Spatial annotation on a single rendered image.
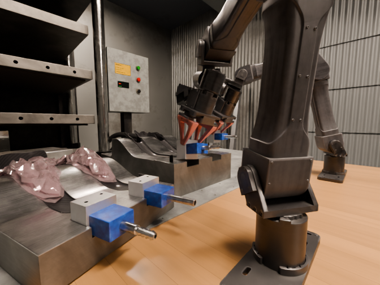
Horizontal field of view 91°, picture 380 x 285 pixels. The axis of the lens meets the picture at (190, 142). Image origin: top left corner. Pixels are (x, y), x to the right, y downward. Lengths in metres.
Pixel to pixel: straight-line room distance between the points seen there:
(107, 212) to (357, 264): 0.35
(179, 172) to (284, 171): 0.29
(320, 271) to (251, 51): 2.82
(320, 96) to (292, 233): 0.62
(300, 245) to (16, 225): 0.37
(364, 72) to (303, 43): 2.29
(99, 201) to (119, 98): 1.10
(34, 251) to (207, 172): 0.42
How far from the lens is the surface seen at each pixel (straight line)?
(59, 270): 0.30
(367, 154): 2.51
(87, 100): 3.09
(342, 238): 0.44
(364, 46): 2.60
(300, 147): 0.27
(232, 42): 0.46
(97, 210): 0.31
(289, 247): 0.28
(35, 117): 1.17
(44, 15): 1.31
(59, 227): 0.32
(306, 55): 0.26
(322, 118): 0.82
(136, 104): 1.40
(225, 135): 0.79
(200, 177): 0.55
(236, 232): 0.38
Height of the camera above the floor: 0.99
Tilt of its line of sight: 6 degrees down
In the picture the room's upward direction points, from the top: straight up
